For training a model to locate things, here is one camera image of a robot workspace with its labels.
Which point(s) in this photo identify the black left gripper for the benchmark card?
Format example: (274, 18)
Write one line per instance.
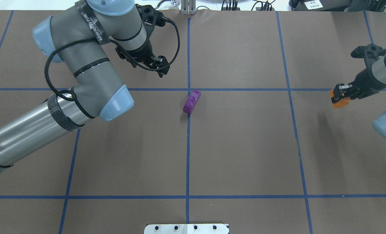
(142, 51)

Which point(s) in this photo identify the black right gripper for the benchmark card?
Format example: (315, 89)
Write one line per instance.
(364, 81)

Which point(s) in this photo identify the orange trapezoid block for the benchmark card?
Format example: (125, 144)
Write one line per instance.
(340, 102)

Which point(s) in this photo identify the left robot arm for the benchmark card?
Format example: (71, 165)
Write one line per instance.
(83, 80)

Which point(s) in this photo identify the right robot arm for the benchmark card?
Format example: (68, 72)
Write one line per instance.
(378, 69)

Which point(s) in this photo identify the purple block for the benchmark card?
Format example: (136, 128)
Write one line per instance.
(191, 102)

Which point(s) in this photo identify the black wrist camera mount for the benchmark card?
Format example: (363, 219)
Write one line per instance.
(370, 53)

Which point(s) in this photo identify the white metal base plate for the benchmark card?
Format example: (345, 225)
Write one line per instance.
(205, 228)

